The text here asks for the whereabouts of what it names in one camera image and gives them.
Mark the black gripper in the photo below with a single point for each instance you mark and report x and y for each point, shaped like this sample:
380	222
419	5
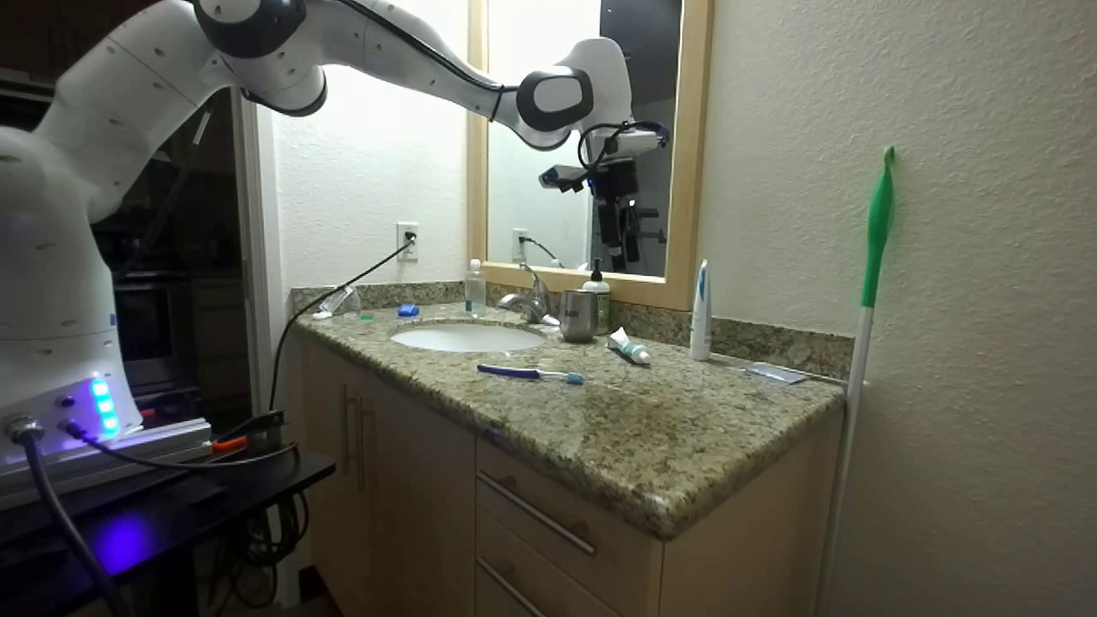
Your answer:
617	194

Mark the small items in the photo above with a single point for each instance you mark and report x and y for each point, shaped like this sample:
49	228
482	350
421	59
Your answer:
579	318

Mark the white toothpaste tube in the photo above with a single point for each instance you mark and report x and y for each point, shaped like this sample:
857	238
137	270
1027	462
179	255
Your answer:
629	347

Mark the chrome faucet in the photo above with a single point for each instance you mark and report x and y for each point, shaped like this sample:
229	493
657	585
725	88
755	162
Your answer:
531	302

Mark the blue white toothbrush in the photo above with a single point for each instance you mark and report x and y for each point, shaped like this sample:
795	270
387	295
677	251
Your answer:
515	371

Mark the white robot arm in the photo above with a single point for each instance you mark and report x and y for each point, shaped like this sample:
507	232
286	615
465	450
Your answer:
68	228

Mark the white toothbrush upright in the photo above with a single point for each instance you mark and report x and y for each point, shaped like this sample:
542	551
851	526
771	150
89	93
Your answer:
700	313

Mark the pump dispenser bottle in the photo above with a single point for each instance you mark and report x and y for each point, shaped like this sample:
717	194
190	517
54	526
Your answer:
598	295

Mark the clear plastic bottle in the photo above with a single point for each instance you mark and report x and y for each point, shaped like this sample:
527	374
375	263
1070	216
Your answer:
475	293

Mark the white oval sink basin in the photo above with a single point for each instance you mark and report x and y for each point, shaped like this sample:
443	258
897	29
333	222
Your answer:
466	337

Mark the clear plastic packet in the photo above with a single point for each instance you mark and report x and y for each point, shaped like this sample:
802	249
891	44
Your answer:
775	374

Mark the blue dental floss box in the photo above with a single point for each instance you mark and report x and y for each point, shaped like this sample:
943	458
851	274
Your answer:
407	308

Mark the wooden vanity cabinet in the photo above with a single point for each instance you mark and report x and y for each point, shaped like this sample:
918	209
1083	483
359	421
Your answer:
398	492

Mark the orange black clamp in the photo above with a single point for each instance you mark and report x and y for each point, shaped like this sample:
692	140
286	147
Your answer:
243	431

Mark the black robot table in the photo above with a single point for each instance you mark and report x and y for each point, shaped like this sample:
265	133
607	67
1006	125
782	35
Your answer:
172	514

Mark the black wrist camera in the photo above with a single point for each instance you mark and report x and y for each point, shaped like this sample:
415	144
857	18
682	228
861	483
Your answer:
562	174

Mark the white wall outlet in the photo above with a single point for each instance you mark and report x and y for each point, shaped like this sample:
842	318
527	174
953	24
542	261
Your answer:
407	240

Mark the aluminium mounting rail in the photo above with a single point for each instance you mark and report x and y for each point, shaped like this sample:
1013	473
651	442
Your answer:
137	447

